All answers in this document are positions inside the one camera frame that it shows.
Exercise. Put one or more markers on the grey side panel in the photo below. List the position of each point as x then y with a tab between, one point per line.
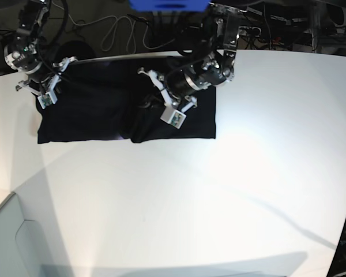
24	249

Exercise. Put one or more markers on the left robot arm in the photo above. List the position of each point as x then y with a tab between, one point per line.
206	47

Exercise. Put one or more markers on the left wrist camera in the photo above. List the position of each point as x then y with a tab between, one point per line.
173	117

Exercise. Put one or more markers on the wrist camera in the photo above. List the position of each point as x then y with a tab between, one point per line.
47	99
173	117

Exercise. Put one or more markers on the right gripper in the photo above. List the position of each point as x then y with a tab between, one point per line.
40	78

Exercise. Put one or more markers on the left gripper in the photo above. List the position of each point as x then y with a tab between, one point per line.
180	88

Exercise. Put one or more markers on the black T-shirt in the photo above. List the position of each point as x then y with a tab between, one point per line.
109	100

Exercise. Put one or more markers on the blue box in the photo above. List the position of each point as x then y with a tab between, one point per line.
169	5

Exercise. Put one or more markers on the white power strip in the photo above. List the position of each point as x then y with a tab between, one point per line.
250	31

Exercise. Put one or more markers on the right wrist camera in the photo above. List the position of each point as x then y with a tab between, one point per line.
47	99

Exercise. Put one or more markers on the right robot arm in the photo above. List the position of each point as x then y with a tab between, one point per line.
28	35

